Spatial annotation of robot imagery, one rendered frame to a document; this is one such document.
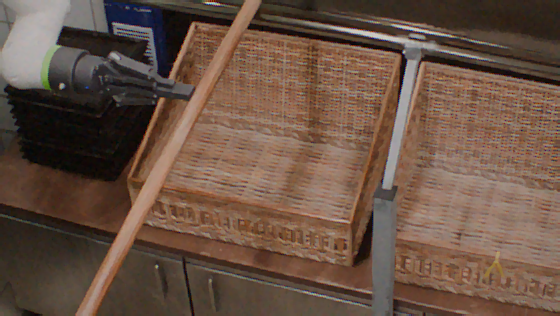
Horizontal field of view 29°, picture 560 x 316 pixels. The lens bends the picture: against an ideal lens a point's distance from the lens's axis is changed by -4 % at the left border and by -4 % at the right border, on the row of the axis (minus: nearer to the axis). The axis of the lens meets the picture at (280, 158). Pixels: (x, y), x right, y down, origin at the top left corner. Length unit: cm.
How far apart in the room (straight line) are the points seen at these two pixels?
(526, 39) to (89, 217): 116
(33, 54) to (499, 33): 109
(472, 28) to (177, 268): 92
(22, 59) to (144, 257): 76
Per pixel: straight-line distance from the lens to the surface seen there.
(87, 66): 219
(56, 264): 300
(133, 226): 190
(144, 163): 273
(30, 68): 223
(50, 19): 228
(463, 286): 255
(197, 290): 280
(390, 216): 228
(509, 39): 265
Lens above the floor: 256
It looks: 44 degrees down
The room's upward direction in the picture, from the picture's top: 4 degrees counter-clockwise
